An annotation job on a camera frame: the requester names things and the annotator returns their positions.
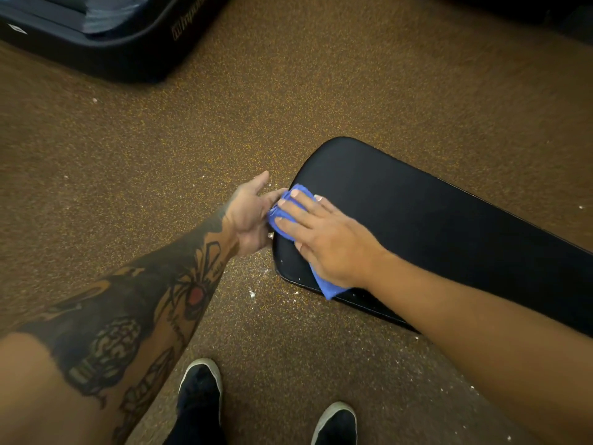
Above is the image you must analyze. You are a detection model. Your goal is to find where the person's left hand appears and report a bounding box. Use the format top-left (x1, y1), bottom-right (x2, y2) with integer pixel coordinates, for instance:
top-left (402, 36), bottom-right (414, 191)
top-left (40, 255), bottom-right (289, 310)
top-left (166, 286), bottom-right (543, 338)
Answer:
top-left (224, 170), bottom-right (289, 258)

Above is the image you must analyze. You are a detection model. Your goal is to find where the person's right hand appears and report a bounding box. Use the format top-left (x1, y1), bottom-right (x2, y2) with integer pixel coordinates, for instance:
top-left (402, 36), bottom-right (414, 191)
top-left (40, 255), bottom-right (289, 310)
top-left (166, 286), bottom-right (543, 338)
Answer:
top-left (273, 190), bottom-right (387, 290)

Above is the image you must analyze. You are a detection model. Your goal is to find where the blue cleaning cloth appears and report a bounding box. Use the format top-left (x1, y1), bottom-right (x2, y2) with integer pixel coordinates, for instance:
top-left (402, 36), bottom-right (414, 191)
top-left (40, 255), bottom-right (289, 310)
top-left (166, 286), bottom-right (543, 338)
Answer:
top-left (267, 183), bottom-right (351, 301)

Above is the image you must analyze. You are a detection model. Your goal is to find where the person's right forearm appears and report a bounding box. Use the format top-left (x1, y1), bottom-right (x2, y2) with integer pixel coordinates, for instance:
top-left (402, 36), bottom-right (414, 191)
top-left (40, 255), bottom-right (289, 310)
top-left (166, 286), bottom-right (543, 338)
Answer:
top-left (365, 248), bottom-right (593, 445)

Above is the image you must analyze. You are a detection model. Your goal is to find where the person's left forearm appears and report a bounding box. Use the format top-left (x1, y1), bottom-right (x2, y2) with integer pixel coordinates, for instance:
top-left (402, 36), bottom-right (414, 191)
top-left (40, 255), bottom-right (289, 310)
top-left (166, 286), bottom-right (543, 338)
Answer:
top-left (0, 206), bottom-right (240, 445)

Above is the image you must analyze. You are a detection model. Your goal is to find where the black padded bench seat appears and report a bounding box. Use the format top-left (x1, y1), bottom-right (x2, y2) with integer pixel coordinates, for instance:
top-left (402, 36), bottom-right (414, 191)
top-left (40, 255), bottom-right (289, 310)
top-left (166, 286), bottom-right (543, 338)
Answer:
top-left (272, 136), bottom-right (593, 339)

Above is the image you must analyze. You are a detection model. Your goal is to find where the black shoe with white sole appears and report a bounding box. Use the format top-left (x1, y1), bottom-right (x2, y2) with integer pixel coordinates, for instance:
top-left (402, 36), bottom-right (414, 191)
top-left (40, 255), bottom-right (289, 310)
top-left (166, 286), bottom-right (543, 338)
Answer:
top-left (310, 401), bottom-right (358, 445)
top-left (177, 358), bottom-right (223, 429)

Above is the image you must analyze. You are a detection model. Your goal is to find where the black machine base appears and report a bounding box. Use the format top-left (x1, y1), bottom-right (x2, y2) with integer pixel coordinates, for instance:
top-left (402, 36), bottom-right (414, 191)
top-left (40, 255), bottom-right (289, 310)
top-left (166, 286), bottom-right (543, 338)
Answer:
top-left (0, 0), bottom-right (233, 84)

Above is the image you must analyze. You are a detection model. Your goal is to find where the black trouser leg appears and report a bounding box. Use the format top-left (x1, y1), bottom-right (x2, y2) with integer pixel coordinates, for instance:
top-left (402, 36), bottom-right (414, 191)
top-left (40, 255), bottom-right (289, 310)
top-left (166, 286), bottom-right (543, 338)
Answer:
top-left (162, 410), bottom-right (229, 445)

